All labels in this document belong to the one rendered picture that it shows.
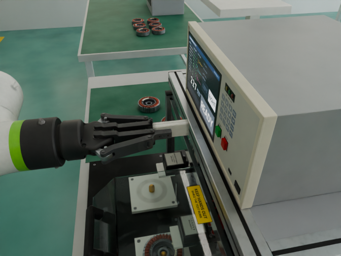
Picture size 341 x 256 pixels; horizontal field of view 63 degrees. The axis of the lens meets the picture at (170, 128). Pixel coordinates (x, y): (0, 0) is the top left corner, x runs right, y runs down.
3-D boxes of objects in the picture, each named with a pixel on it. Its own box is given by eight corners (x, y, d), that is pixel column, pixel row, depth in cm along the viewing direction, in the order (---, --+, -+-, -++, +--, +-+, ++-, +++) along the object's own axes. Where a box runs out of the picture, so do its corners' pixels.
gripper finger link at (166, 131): (144, 131, 53) (146, 141, 50) (170, 128, 53) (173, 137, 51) (145, 137, 54) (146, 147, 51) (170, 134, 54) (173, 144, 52)
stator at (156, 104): (164, 108, 143) (164, 102, 140) (146, 116, 137) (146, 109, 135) (151, 99, 149) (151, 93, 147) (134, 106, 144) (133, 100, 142)
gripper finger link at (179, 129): (152, 125, 53) (153, 127, 52) (188, 121, 54) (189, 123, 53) (153, 136, 55) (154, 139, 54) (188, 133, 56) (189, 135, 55)
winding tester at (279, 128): (240, 210, 50) (264, 117, 38) (185, 90, 84) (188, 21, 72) (423, 179, 56) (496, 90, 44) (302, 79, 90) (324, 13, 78)
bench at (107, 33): (95, 137, 242) (77, 55, 196) (98, 54, 386) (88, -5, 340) (215, 123, 258) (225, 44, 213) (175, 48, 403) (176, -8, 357)
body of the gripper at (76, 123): (69, 141, 57) (115, 136, 58) (64, 171, 50) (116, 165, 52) (61, 111, 52) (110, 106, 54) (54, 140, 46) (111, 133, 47)
